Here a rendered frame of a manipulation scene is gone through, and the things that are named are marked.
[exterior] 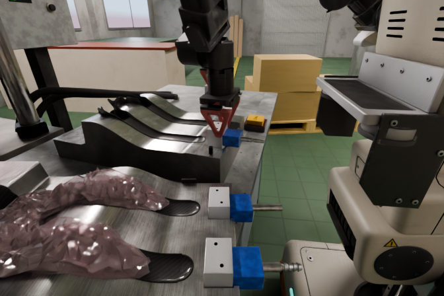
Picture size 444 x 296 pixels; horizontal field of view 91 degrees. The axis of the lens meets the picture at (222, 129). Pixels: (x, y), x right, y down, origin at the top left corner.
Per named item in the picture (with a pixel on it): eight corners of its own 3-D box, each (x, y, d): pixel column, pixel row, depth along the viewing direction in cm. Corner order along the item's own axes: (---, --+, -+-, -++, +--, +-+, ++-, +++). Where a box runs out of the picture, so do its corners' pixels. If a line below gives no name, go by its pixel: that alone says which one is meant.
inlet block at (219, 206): (277, 208, 43) (280, 186, 41) (283, 229, 39) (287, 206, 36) (210, 208, 43) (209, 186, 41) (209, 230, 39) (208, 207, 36)
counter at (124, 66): (51, 93, 412) (34, 41, 373) (190, 98, 385) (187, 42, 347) (7, 108, 335) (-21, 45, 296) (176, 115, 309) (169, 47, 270)
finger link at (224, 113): (201, 139, 50) (198, 100, 46) (212, 127, 56) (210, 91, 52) (230, 143, 48) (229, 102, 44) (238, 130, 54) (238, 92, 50)
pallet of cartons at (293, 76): (238, 134, 256) (241, 59, 220) (241, 103, 358) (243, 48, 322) (374, 141, 242) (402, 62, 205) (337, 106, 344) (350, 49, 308)
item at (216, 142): (265, 146, 54) (266, 126, 52) (261, 156, 49) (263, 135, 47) (215, 140, 58) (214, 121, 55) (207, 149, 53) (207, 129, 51)
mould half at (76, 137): (243, 140, 74) (244, 102, 68) (220, 190, 52) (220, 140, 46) (119, 123, 87) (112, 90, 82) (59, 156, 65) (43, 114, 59)
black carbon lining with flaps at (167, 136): (221, 127, 68) (221, 97, 64) (201, 153, 54) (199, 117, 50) (126, 114, 77) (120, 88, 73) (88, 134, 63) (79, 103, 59)
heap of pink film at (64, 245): (172, 193, 43) (168, 158, 39) (143, 294, 27) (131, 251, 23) (39, 193, 43) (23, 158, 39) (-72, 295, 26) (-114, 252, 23)
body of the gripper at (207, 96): (199, 106, 46) (196, 70, 43) (215, 93, 55) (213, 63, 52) (228, 108, 44) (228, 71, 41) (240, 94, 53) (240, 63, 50)
